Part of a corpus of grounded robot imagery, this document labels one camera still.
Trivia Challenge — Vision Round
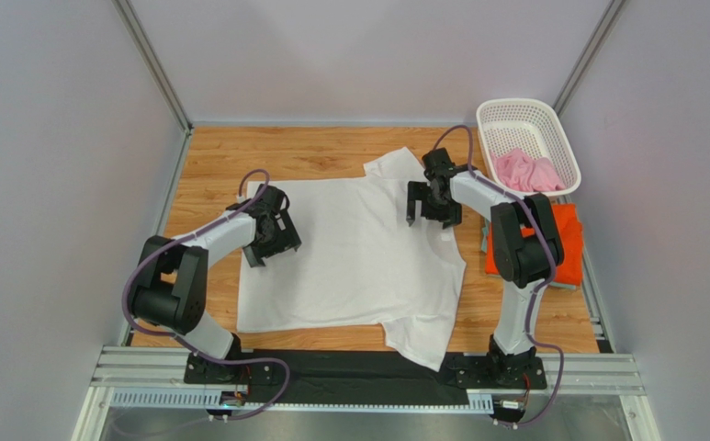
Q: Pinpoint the right corner aluminium post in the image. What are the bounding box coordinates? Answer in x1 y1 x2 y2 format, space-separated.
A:
553 0 630 117

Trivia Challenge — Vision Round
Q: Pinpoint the left corner aluminium post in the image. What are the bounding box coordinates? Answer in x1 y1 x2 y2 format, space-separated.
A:
112 0 194 134

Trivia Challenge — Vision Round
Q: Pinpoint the corner aluminium post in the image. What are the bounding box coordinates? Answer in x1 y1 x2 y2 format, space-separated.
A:
553 0 630 117
112 0 194 134

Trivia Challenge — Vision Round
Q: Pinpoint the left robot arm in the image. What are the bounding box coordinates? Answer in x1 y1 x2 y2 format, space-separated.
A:
122 184 302 382

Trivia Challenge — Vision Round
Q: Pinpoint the pink t shirt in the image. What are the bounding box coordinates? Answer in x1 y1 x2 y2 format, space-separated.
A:
492 149 567 193

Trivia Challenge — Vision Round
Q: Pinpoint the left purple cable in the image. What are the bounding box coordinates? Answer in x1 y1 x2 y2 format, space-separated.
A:
121 169 291 422

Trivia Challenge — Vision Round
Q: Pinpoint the white plastic laundry basket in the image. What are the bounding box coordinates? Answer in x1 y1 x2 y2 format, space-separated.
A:
476 98 581 198

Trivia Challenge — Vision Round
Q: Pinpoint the folded orange t shirt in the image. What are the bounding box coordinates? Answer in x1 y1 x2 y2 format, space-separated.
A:
483 203 584 289

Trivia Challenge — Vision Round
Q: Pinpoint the white t shirt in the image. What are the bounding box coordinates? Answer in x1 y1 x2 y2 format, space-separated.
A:
236 148 466 371

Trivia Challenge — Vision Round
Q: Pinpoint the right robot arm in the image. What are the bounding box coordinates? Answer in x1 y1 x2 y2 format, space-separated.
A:
406 148 564 389

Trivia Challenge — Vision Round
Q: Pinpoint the aluminium frame rail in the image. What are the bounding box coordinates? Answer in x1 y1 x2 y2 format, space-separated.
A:
91 347 645 414

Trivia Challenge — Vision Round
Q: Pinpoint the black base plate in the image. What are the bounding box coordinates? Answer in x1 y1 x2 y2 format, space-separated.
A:
184 350 548 406

